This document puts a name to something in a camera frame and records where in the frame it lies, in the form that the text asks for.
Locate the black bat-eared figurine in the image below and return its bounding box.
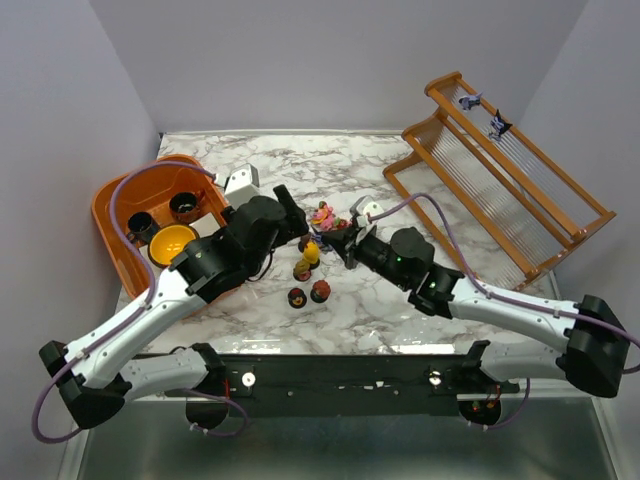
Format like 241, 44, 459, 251
310, 228, 324, 247

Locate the black purple bow figurine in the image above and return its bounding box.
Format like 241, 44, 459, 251
487, 109, 513, 141

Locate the purple small figurine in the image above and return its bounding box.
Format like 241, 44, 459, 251
458, 93, 482, 111

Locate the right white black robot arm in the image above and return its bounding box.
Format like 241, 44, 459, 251
321, 227, 630, 398

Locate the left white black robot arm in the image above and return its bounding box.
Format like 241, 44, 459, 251
40, 185, 309, 429

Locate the wooden tiered shelf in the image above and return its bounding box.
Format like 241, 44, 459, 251
383, 71, 616, 290

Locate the pink strawberry tart figurine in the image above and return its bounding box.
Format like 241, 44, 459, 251
333, 218, 350, 230

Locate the brown hair bun figurine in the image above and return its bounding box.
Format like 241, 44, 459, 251
298, 234, 311, 253

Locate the pink bear yellow flower figurine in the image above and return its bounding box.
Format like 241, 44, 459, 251
311, 201, 336, 232

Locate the yellow helmet figurine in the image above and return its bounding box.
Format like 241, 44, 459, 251
302, 241, 320, 269

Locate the olive hat figurine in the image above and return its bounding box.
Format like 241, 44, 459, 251
293, 259, 312, 282

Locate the red hair figurine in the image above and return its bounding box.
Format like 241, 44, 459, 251
310, 280, 331, 303

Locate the black round base figurine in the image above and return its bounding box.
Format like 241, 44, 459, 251
287, 288, 307, 309

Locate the white paper sheet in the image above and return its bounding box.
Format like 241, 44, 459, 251
139, 213, 220, 259

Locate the brown mug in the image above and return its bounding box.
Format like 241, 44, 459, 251
169, 191, 204, 224

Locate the yellow bowl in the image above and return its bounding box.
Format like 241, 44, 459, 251
148, 224, 200, 268

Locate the black mug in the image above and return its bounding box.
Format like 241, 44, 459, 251
126, 211, 160, 244

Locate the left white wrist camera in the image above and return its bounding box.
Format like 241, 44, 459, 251
224, 163, 260, 198

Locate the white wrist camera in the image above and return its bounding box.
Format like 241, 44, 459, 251
350, 195, 383, 233
224, 163, 260, 198

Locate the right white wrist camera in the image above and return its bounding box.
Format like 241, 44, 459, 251
350, 195, 383, 233

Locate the black metal base frame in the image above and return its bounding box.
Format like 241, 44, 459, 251
194, 342, 519, 418

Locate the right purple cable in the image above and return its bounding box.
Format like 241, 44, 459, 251
367, 192, 640, 375

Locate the purple cable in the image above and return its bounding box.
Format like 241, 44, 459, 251
367, 192, 640, 375
31, 162, 221, 445

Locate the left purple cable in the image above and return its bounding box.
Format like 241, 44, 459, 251
31, 162, 221, 445

